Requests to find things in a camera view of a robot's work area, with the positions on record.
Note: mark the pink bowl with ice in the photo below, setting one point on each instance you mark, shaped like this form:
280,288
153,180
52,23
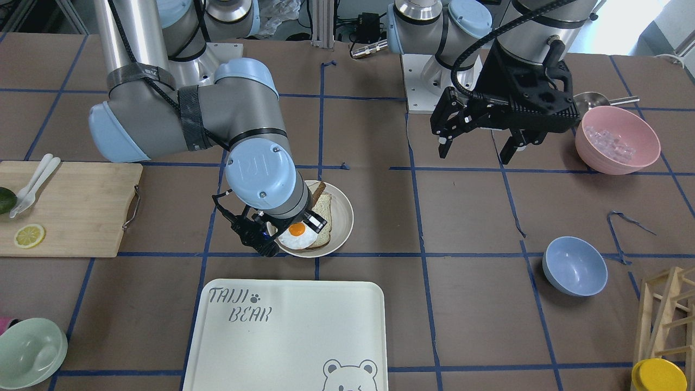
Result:
615,141

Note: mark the cream bear tray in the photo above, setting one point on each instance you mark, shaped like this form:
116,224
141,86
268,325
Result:
288,335

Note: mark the pink cloth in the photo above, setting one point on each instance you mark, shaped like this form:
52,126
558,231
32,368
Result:
6,323

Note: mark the wooden mug rack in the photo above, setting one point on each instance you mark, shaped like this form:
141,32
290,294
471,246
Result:
666,303

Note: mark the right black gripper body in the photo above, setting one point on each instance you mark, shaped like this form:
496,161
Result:
316,221

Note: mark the white plastic fork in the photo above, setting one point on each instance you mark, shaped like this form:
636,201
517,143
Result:
40,168

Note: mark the yellow mug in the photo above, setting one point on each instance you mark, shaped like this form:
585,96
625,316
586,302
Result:
657,374

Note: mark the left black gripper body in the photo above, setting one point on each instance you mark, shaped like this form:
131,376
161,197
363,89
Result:
497,75

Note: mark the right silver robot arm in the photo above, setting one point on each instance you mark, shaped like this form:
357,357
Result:
169,93

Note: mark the blue bowl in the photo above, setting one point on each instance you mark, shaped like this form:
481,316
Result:
574,267

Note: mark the metal scoop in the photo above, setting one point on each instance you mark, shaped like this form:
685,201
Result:
590,100

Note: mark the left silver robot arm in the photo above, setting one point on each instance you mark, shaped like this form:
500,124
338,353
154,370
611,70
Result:
460,34

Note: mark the avocado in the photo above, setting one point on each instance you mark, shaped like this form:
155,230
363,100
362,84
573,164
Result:
8,200

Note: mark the wooden cutting board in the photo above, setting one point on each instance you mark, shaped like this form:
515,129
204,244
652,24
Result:
82,206

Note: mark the lemon slice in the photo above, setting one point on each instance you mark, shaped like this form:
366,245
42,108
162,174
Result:
29,236

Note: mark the beige round plate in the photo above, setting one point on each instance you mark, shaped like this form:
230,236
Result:
340,220

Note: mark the light green bowl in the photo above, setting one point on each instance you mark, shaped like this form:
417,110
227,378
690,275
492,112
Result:
31,351

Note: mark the white plastic spoon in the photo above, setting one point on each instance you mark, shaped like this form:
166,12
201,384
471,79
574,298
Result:
31,196

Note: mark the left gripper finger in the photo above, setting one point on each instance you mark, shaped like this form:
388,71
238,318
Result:
519,139
453,116

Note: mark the fried egg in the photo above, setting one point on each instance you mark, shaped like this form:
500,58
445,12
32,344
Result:
298,236

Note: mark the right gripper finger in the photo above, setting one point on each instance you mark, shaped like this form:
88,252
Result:
314,221

